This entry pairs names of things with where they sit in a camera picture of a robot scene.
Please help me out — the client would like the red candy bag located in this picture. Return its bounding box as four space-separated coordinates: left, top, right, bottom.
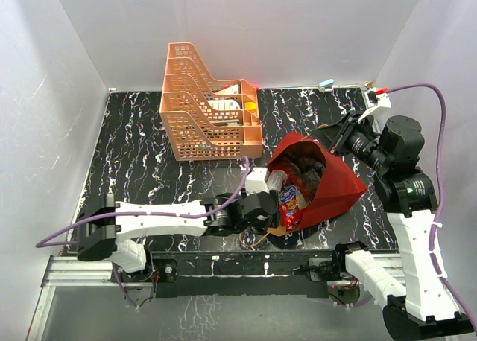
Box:
279 185 309 230

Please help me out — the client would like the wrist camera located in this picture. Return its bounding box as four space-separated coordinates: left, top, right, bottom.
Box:
358 88 391 123
245 167 269 195

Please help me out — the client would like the red brown paper bag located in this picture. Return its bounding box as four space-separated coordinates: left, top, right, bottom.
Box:
254 132 367 238

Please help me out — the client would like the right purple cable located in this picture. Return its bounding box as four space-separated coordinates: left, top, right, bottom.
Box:
387 82 477 331

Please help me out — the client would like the aluminium front rail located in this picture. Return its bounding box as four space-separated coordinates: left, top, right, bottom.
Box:
40 252 422 288

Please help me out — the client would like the silver foil snack packet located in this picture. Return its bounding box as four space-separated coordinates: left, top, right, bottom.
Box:
266 170 288 191

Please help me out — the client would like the light blue eraser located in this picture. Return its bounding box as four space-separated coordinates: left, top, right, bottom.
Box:
318 79 335 92

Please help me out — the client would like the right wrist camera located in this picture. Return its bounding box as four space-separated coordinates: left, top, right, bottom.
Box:
358 88 391 123

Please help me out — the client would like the peach plastic file organizer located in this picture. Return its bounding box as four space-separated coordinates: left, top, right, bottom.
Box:
159 42 263 161

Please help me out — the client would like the orange yellow round object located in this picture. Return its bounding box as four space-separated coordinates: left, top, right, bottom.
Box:
244 101 257 113

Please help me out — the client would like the white box in organizer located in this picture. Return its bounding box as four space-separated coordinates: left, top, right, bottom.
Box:
216 83 241 95

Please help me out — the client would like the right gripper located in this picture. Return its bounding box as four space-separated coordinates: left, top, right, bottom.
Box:
312 110 391 173

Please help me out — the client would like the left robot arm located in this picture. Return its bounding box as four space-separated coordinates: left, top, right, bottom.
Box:
77 191 281 281

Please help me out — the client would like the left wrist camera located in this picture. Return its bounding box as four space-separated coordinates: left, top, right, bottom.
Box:
245 167 269 195

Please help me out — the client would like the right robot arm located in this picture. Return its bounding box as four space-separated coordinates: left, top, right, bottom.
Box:
312 113 476 340

